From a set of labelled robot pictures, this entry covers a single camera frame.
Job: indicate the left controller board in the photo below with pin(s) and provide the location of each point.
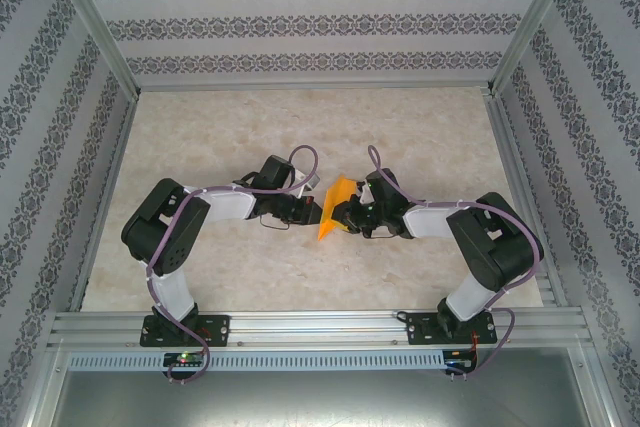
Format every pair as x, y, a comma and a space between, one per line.
182, 358

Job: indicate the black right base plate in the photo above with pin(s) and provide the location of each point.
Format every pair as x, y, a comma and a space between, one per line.
420, 329

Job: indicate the controller board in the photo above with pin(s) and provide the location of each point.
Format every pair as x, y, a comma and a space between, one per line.
457, 362
182, 358

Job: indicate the grey metal sheet panel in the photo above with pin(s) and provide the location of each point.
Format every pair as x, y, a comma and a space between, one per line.
320, 397

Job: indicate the right controller board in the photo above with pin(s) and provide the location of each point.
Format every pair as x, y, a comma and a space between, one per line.
457, 362

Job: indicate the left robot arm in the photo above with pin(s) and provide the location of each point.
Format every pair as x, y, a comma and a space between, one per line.
227, 207

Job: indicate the aluminium frame post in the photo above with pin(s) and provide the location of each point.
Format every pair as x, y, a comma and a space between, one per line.
90, 12
540, 12

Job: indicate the orange paper sheet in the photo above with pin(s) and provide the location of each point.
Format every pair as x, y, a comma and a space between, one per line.
332, 202

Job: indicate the aluminium mounting rail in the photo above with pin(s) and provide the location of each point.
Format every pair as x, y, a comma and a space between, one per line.
310, 327

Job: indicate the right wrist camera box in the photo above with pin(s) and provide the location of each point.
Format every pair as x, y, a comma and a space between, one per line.
361, 187

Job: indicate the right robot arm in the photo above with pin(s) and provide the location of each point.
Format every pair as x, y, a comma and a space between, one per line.
425, 222

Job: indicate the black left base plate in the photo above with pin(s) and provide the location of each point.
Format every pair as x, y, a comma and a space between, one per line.
220, 329

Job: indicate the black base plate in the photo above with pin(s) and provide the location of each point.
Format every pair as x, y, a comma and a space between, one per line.
420, 329
220, 329

